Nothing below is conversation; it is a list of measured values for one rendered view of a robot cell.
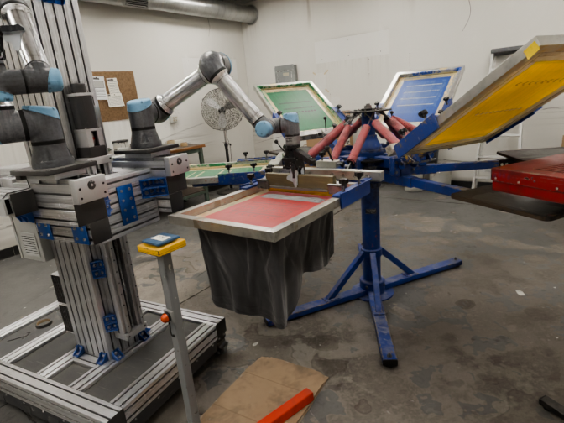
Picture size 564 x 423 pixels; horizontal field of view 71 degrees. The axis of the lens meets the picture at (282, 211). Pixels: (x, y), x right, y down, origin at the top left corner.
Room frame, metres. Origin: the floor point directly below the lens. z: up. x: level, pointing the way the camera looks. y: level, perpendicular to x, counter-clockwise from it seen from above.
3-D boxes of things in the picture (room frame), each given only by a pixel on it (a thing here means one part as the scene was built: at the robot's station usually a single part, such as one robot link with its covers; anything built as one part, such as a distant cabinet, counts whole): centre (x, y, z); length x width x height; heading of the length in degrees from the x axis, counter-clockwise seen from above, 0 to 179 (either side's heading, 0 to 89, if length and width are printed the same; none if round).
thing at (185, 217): (1.80, 0.03, 0.97); 0.79 x 0.58 x 0.04; 143
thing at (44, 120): (1.58, 0.89, 1.42); 0.13 x 0.12 x 0.14; 126
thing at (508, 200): (2.02, -0.87, 0.91); 1.34 x 0.40 x 0.08; 23
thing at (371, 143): (2.64, -0.61, 0.67); 0.39 x 0.39 x 1.35
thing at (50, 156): (1.58, 0.88, 1.31); 0.15 x 0.15 x 0.10
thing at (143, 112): (2.02, 0.64, 1.42); 0.13 x 0.12 x 0.14; 167
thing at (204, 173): (2.76, 0.29, 1.05); 1.08 x 0.61 x 0.23; 83
